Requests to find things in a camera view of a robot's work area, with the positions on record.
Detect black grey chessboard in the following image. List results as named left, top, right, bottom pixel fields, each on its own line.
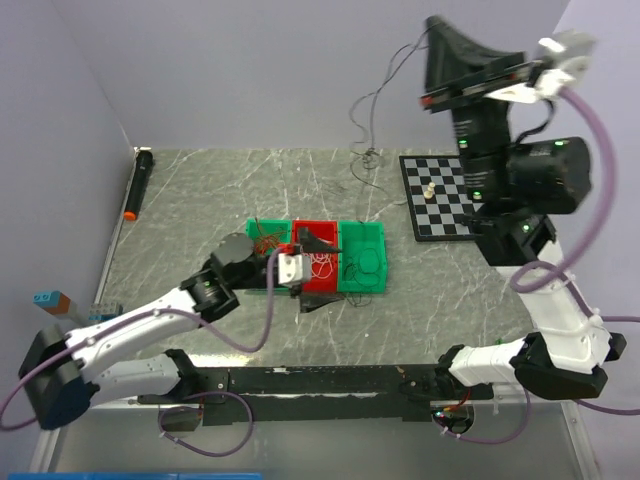
left=399, top=155, right=480, bottom=242

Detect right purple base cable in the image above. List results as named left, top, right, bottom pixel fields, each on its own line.
left=433, top=389, right=531, bottom=445

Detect blue white toy bricks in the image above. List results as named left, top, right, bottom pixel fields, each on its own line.
left=88, top=301, right=123, bottom=324

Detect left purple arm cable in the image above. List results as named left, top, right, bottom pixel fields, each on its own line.
left=0, top=249, right=286, bottom=431

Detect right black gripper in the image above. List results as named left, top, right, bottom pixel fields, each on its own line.
left=423, top=13, right=538, bottom=203

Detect aluminium rail frame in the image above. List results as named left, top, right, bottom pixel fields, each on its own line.
left=29, top=402, right=210, bottom=473

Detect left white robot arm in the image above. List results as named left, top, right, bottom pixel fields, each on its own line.
left=18, top=228, right=341, bottom=431

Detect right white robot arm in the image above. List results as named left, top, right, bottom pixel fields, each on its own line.
left=419, top=15, right=627, bottom=401

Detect white chess piece left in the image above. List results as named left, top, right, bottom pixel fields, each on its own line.
left=424, top=182, right=436, bottom=200

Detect white cables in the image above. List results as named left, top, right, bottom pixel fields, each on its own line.
left=307, top=249, right=337, bottom=280

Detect black marker orange cap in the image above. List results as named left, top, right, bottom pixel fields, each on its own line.
left=123, top=150, right=155, bottom=222

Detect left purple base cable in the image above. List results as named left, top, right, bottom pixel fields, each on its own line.
left=157, top=389, right=254, bottom=457

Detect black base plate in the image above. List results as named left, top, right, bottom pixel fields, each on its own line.
left=138, top=364, right=494, bottom=426

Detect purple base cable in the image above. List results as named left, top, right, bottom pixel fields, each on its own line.
left=157, top=389, right=254, bottom=457
left=433, top=389, right=531, bottom=445

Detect black cables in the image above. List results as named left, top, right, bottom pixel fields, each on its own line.
left=342, top=27, right=434, bottom=307

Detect red plastic bin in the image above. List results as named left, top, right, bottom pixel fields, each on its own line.
left=292, top=220, right=338, bottom=293

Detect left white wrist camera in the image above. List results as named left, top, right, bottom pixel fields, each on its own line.
left=277, top=244, right=312, bottom=287

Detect blue brown brick tower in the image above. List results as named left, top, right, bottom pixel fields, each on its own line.
left=33, top=290, right=89, bottom=327

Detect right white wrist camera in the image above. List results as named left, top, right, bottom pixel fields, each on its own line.
left=484, top=29, right=596, bottom=104

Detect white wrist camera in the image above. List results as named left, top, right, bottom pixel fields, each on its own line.
left=277, top=244, right=312, bottom=287
left=484, top=29, right=596, bottom=104

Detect green plastic bin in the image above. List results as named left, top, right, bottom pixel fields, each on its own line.
left=337, top=220, right=388, bottom=294
left=244, top=217, right=292, bottom=269

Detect red cables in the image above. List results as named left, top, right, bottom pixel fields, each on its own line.
left=252, top=217, right=290, bottom=256

